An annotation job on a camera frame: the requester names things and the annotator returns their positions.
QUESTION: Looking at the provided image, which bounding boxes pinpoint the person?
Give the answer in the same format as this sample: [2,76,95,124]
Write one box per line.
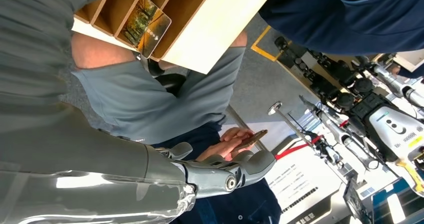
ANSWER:
[70,30,283,224]
[258,0,424,56]

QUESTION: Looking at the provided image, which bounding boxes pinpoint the wooden card holder box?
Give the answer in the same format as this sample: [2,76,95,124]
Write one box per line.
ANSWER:
[71,0,220,63]

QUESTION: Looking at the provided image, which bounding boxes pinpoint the hotel key card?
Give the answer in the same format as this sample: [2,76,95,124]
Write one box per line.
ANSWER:
[120,0,173,59]

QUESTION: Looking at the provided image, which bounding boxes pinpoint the red stanchion belt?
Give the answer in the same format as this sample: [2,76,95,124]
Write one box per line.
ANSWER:
[274,134,325,161]

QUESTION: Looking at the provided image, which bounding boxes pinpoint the white printed sign board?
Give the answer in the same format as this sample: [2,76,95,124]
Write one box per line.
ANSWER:
[264,149,347,224]

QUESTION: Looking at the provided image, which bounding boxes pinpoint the yellow floor tape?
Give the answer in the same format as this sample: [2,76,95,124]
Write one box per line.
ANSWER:
[250,25,293,63]

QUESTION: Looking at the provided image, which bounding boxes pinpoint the black machine parts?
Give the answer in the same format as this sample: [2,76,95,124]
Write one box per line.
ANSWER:
[274,35,367,111]

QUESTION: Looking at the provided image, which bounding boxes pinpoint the white humanoid robot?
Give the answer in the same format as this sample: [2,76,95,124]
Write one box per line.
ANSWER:
[298,93,424,198]

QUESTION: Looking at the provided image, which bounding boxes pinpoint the silver humanoid robot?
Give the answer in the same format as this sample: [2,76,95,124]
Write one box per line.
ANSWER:
[356,53,424,108]

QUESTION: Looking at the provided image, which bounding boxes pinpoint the chrome base stanchion post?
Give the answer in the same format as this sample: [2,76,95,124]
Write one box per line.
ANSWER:
[267,100,320,151]

